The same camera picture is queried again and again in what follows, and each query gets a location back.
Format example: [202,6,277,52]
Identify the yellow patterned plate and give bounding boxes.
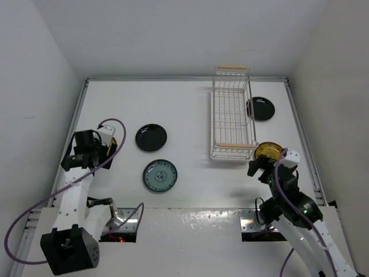
[254,142,283,160]

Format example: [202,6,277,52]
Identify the black plate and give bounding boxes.
[246,96,276,122]
[135,123,167,152]

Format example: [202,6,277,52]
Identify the blue patterned plate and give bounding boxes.
[142,159,178,193]

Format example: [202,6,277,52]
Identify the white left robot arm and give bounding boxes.
[40,125,116,276]

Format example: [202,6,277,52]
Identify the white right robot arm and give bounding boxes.
[247,148,359,276]

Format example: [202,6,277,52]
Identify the black plate beside rack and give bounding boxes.
[246,96,276,122]

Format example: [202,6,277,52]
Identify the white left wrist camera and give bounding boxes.
[96,125,115,146]

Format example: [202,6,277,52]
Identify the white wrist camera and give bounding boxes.
[280,147,300,169]
[96,125,115,146]

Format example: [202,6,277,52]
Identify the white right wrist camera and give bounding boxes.
[280,147,300,169]

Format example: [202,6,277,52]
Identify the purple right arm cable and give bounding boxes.
[256,148,338,277]

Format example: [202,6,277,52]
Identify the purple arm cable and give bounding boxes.
[256,148,338,277]
[5,118,145,265]

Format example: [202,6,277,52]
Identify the white wire dish rack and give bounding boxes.
[210,65,258,164]

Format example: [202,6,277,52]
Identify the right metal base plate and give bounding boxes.
[239,208,279,233]

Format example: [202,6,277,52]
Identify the metal base plate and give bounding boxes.
[239,208,279,233]
[103,208,140,233]

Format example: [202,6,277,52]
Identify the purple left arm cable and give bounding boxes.
[5,118,145,265]

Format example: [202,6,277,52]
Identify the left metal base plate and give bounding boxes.
[103,208,140,233]

